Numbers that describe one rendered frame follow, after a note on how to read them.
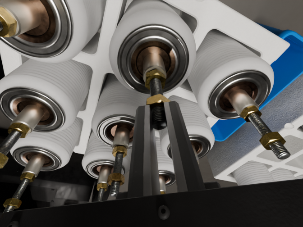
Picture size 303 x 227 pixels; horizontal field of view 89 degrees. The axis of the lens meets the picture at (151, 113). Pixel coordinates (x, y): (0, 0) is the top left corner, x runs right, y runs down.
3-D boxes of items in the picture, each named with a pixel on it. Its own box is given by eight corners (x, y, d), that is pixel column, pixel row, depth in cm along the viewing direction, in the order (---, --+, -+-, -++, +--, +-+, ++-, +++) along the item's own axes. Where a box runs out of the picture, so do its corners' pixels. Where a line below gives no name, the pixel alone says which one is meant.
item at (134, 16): (153, -21, 26) (165, -20, 12) (182, 29, 31) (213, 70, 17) (113, 19, 29) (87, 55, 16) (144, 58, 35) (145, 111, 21)
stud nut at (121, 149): (119, 143, 20) (118, 148, 20) (129, 148, 21) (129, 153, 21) (111, 150, 21) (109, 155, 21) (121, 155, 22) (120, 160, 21)
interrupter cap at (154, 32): (162, 2, 13) (162, 3, 13) (199, 67, 17) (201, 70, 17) (102, 56, 16) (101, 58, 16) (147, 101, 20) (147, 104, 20)
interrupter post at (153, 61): (155, 46, 16) (157, 59, 13) (168, 64, 17) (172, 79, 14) (137, 60, 17) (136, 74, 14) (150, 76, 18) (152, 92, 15)
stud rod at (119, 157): (120, 137, 22) (112, 192, 16) (126, 140, 22) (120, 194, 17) (116, 140, 22) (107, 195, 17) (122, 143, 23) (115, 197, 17)
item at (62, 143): (47, 98, 41) (-2, 159, 27) (64, 74, 36) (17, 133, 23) (80, 117, 45) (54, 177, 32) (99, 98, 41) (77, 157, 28)
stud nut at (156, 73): (162, 66, 13) (162, 70, 13) (167, 82, 14) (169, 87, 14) (141, 74, 14) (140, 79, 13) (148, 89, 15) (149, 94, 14)
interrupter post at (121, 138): (113, 125, 23) (110, 143, 20) (130, 125, 23) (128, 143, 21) (116, 136, 25) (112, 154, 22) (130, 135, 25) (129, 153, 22)
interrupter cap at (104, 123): (92, 112, 21) (90, 116, 21) (147, 112, 21) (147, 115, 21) (102, 146, 26) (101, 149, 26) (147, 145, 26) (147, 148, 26)
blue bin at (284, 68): (209, 116, 57) (222, 143, 48) (184, 107, 54) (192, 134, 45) (284, 35, 39) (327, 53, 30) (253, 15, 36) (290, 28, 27)
